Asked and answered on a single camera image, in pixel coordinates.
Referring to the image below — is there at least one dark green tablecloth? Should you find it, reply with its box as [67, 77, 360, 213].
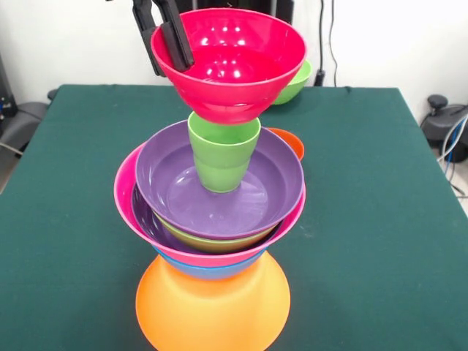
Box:
[0, 84, 468, 351]

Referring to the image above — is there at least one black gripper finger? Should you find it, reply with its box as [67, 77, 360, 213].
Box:
[132, 0, 167, 78]
[151, 0, 195, 72]

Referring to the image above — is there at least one purple plastic bowl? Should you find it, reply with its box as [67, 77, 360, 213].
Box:
[135, 119, 306, 241]
[131, 182, 191, 253]

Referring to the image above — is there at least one green plastic cup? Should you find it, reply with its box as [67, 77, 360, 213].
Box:
[187, 111, 262, 194]

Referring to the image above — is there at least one large orange plastic bowl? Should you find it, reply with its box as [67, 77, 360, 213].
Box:
[135, 251, 293, 351]

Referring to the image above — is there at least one floor cable bundle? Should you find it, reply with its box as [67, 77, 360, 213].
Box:
[437, 116, 468, 198]

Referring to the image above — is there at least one black pedestal column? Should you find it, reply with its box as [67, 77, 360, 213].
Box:
[171, 0, 295, 87]

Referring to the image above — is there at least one black hanging cable with plug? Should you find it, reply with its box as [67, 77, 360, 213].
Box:
[314, 0, 339, 88]

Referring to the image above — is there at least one green plastic bowl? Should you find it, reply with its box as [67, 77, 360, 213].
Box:
[152, 214, 283, 254]
[270, 58, 314, 106]

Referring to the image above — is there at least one blue plastic bowl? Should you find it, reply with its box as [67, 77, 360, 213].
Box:
[153, 244, 271, 282]

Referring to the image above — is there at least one large pink plastic bowl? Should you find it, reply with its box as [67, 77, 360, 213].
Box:
[113, 144, 307, 268]

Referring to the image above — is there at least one small red-pink plastic bowl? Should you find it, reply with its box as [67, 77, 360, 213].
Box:
[150, 9, 307, 126]

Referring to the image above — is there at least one small orange-red plastic bowl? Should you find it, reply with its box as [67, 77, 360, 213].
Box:
[268, 127, 306, 162]

